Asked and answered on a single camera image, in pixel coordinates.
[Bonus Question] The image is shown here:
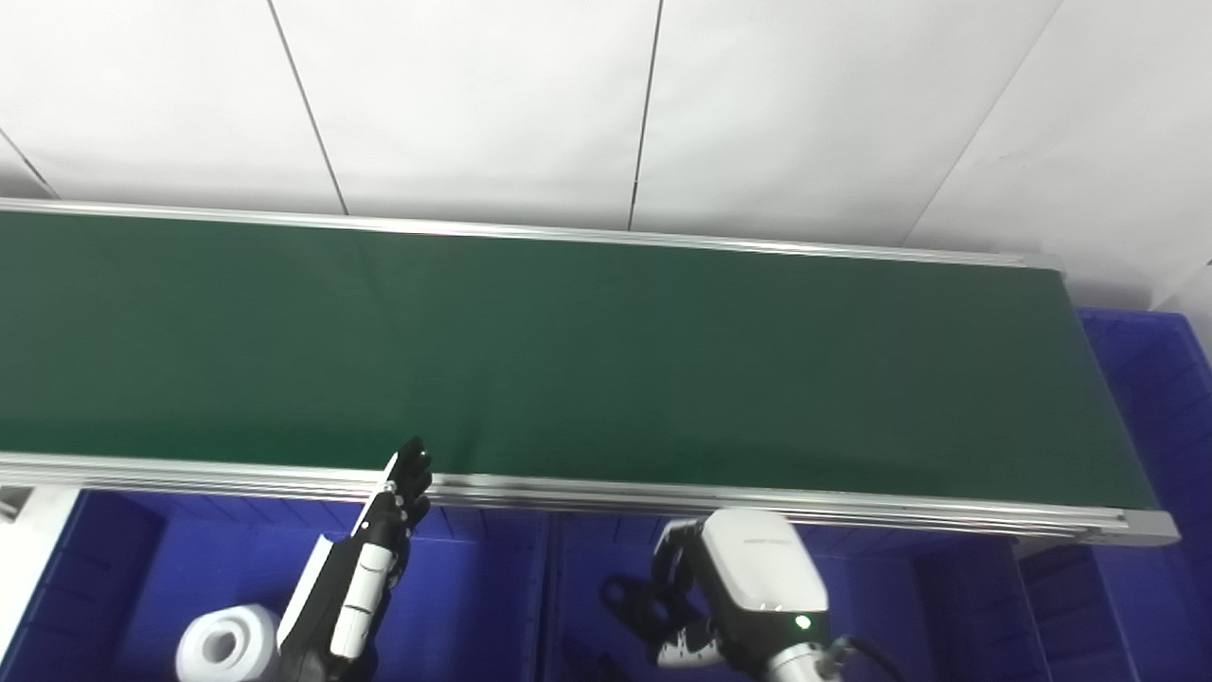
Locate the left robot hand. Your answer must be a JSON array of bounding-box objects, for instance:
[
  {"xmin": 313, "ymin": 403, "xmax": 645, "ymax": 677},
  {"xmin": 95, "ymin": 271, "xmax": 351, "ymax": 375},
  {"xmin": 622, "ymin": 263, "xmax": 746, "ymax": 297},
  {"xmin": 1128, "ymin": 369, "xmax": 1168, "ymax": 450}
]
[{"xmin": 275, "ymin": 436, "xmax": 435, "ymax": 682}]

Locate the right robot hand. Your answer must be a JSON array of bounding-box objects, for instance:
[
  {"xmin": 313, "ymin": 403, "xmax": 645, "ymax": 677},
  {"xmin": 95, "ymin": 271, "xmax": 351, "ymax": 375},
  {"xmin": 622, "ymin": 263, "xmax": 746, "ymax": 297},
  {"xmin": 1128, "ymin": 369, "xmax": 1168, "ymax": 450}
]
[{"xmin": 649, "ymin": 509, "xmax": 834, "ymax": 673}]

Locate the black oval flange part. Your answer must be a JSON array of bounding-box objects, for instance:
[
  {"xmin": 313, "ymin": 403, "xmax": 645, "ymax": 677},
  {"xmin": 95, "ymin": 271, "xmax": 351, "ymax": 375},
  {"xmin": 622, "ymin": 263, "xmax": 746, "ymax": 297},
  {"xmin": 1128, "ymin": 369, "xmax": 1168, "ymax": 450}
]
[{"xmin": 601, "ymin": 576, "xmax": 697, "ymax": 655}]

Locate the green conveyor belt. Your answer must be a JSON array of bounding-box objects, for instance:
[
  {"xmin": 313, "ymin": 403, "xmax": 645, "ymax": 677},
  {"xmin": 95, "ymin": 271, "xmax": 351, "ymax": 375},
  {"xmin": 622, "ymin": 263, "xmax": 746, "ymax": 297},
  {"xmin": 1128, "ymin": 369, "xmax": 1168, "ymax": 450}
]
[
  {"xmin": 0, "ymin": 197, "xmax": 1181, "ymax": 547},
  {"xmin": 0, "ymin": 210, "xmax": 1158, "ymax": 510}
]

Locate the white cylindrical part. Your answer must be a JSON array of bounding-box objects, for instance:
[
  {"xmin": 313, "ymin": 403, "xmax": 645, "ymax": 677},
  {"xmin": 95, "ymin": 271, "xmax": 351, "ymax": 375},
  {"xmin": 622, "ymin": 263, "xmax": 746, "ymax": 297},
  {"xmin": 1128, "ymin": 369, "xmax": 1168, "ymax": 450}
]
[{"xmin": 175, "ymin": 604, "xmax": 282, "ymax": 682}]

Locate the blue plastic bin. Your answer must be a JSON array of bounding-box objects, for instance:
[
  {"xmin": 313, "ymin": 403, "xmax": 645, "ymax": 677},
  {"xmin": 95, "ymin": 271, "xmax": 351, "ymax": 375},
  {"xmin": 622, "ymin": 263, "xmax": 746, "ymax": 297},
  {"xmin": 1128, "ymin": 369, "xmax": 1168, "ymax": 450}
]
[
  {"xmin": 0, "ymin": 488, "xmax": 552, "ymax": 682},
  {"xmin": 540, "ymin": 511, "xmax": 1054, "ymax": 682},
  {"xmin": 1015, "ymin": 308, "xmax": 1212, "ymax": 682}
]

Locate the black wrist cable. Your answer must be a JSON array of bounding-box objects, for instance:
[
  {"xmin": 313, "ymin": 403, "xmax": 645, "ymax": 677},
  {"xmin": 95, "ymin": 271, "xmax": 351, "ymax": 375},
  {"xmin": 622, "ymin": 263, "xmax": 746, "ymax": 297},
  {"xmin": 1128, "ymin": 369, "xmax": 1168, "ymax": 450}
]
[{"xmin": 831, "ymin": 635, "xmax": 908, "ymax": 682}]

